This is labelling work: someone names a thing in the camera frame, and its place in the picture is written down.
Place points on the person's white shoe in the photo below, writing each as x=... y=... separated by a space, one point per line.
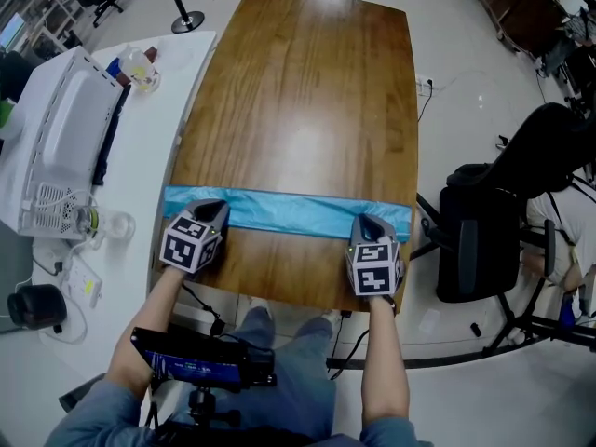
x=261 y=303
x=331 y=317

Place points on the small black floor object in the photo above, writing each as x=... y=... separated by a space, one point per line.
x=476 y=329

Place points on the black tripod mount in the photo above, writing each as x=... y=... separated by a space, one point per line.
x=202 y=405

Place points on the clear bottle green band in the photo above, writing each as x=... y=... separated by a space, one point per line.
x=116 y=226

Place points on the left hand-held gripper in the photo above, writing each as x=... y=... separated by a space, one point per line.
x=191 y=245

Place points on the person's right white shoe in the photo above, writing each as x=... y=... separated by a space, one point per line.
x=331 y=317

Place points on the white paper slip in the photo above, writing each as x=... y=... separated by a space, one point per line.
x=429 y=321

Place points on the black plug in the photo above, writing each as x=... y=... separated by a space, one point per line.
x=58 y=268
x=58 y=329

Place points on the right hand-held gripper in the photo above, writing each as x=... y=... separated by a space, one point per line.
x=375 y=270

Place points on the white floor power strip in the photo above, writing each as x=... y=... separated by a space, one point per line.
x=423 y=86

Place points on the white microwave oven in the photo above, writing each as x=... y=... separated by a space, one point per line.
x=65 y=128

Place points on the person's right forearm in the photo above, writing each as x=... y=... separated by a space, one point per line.
x=384 y=366

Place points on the black mesh office chair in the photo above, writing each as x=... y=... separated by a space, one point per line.
x=479 y=249

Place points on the clear plastic jug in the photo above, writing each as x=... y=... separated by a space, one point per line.
x=139 y=72

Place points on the brown wooden cabinet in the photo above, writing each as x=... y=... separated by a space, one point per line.
x=526 y=3

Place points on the small dark red box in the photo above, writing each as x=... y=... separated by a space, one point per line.
x=124 y=78
x=152 y=54

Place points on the person's jeans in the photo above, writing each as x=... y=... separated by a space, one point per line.
x=293 y=380

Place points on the computer monitor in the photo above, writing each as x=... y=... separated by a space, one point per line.
x=11 y=31

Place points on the blue bottle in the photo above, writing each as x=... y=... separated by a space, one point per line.
x=569 y=312

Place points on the person's left white shoe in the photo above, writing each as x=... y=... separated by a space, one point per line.
x=261 y=303

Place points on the blue plastic bag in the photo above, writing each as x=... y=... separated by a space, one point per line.
x=288 y=214

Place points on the person's left forearm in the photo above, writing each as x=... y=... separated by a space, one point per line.
x=144 y=329

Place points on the black round container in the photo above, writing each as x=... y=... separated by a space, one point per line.
x=39 y=307

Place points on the small blue object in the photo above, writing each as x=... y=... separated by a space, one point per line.
x=114 y=66

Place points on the black mounted screen device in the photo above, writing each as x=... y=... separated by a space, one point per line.
x=195 y=361

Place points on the dark grey cylinder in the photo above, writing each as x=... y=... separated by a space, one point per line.
x=77 y=396

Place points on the white desk power strip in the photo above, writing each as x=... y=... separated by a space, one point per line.
x=84 y=284

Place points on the person's shirt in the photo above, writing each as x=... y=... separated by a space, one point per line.
x=93 y=417

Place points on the black stanchion post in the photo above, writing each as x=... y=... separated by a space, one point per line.
x=187 y=22

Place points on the black power adapter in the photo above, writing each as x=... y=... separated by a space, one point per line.
x=218 y=328

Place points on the green leafy potted plant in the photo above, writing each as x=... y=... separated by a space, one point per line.
x=5 y=112

